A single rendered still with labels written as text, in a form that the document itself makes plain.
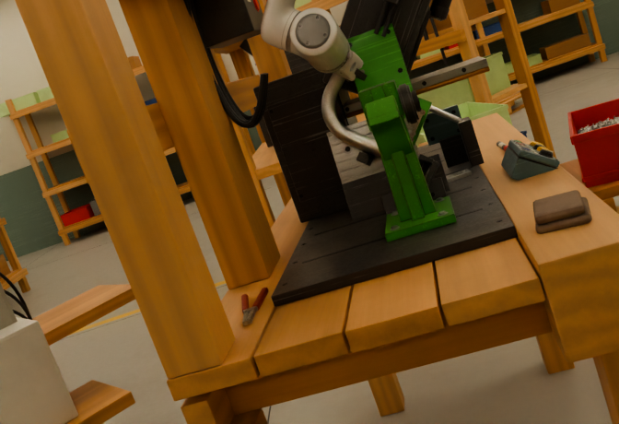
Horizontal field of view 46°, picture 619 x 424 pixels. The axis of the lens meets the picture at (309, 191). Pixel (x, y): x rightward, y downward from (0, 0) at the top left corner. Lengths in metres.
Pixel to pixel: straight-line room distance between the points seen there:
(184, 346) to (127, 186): 0.25
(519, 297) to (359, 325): 0.22
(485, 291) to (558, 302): 0.10
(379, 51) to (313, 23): 0.35
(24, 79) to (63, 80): 10.41
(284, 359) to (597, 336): 0.43
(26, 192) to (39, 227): 0.56
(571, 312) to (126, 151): 0.64
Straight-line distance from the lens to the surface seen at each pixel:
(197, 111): 1.39
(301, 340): 1.06
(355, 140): 1.54
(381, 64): 1.59
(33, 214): 11.68
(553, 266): 1.01
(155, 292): 1.07
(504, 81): 4.61
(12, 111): 10.91
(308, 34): 1.27
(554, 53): 10.56
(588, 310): 1.04
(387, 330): 1.03
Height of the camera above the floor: 1.24
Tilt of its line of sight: 9 degrees down
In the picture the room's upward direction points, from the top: 19 degrees counter-clockwise
